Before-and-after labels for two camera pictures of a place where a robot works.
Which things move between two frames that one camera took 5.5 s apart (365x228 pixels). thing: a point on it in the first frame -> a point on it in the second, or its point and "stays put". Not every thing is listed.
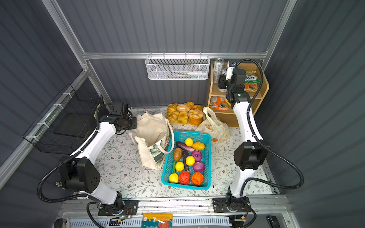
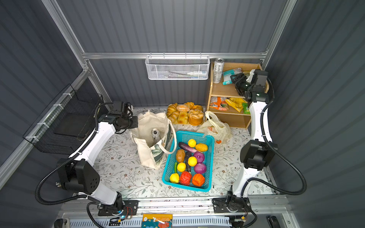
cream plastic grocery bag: x=219 y=130 stays put
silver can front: x=224 y=70 -> x=155 y=133
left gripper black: x=134 y=126 stays put
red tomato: x=184 y=177 stays put
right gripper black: x=222 y=80 -> x=239 y=80
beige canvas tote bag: x=156 y=135 stays put
